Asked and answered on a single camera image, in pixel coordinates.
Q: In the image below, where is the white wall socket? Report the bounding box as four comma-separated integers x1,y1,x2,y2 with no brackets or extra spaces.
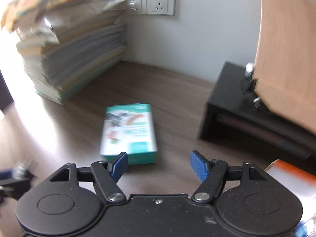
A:
147,0,175,16
128,0,147,15

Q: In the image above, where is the teal cartoon bandage box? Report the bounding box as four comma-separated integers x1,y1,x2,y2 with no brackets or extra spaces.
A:
100,103,158,165

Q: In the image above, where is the black monitor riser stand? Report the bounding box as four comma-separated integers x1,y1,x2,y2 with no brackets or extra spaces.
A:
199,62,315,160

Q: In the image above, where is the silver clip on stand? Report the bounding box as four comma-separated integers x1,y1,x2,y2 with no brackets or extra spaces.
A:
244,63,254,79

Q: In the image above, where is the wooden book stand board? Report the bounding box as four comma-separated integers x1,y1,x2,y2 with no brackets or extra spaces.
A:
253,0,315,133

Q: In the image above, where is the white orange storage box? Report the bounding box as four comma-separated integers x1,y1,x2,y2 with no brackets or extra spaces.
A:
265,159,316,236

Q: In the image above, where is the white wall socket right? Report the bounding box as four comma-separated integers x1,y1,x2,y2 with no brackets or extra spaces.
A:
147,0,175,16

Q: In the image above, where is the white wall socket left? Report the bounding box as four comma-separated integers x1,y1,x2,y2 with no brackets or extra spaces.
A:
128,0,147,15

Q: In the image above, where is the stack of books and papers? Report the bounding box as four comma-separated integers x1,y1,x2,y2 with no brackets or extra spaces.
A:
1,0,129,104

